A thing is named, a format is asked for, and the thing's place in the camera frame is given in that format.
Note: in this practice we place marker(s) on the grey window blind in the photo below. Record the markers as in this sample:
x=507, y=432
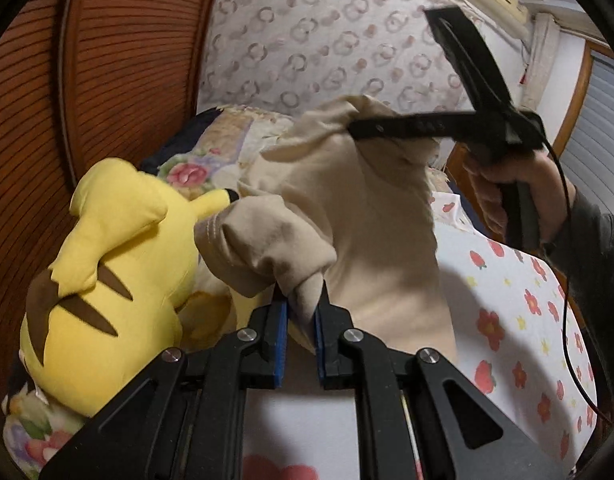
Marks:
x=597, y=135

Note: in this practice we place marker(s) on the person's right forearm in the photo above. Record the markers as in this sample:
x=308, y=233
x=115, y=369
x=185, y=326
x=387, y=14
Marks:
x=597, y=260

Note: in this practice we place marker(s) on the tied lace curtain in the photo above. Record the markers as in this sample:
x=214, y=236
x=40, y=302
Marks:
x=539, y=60

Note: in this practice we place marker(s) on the long wooden cabinet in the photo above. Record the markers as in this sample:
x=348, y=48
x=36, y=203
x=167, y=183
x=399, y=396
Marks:
x=459, y=170

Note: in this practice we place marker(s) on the beige printed T-shirt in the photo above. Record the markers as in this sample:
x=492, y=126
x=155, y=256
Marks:
x=367, y=210

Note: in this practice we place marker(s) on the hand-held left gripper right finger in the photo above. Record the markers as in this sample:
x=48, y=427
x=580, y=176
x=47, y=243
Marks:
x=321, y=345

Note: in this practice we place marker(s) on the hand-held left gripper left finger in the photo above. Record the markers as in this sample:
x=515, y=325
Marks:
x=282, y=340

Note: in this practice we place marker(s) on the white flower print blanket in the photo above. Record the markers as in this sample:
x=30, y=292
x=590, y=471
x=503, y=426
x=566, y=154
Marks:
x=512, y=320

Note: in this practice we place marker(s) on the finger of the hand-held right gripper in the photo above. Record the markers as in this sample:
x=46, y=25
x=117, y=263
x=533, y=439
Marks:
x=382, y=128

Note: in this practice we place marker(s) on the brown slatted wooden wardrobe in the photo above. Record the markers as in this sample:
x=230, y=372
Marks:
x=112, y=60

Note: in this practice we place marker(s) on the person's right hand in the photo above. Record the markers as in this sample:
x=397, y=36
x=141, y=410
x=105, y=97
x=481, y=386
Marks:
x=552, y=195

